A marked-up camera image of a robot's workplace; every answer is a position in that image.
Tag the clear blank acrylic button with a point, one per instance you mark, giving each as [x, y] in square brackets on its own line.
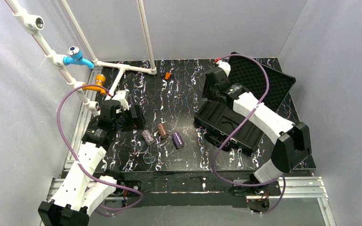
[141, 149]

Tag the blue plastic faucet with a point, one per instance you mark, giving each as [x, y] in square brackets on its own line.
[75, 57]

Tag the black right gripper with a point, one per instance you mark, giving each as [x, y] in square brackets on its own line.
[210, 86]

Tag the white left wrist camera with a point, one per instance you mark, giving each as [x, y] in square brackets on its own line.
[122, 97]

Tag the purple poker chip stack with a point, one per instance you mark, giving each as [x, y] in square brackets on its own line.
[177, 140]

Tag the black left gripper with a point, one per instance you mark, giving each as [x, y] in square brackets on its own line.
[137, 117]

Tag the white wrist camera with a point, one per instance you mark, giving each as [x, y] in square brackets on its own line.
[122, 97]
[225, 66]

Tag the orange grey poker chip stack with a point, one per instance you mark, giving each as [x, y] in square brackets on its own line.
[162, 130]

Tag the aluminium rail frame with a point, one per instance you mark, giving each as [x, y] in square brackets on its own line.
[198, 171]

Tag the small orange black brush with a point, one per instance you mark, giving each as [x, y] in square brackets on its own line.
[167, 76]

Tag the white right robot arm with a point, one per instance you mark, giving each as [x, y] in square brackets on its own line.
[292, 143]

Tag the clear dealer button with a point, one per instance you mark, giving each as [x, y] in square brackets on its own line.
[149, 158]

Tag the black poker set case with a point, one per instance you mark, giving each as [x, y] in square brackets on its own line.
[219, 120]

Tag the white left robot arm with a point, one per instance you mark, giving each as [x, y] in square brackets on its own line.
[81, 192]

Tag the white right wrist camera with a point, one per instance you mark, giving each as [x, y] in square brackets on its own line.
[225, 66]

